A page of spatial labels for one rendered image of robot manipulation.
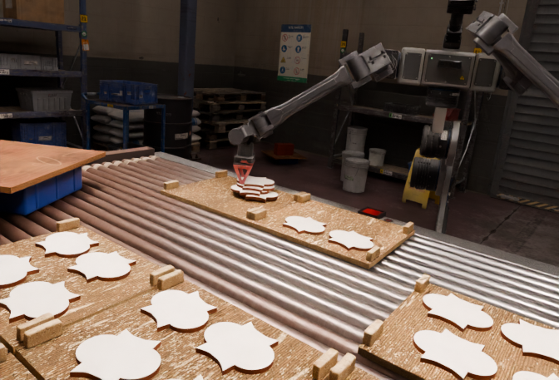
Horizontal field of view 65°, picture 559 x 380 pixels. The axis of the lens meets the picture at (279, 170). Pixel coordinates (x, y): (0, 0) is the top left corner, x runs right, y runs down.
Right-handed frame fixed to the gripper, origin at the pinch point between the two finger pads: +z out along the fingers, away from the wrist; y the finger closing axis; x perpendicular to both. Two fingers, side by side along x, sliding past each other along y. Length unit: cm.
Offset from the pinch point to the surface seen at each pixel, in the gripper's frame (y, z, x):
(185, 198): 13.2, 5.3, -17.9
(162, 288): 75, 5, -7
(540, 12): -374, -123, 279
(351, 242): 41, 4, 36
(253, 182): 3.1, 0.1, 4.1
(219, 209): 21.8, 5.2, -4.8
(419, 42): -458, -84, 173
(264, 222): 29.1, 5.1, 10.8
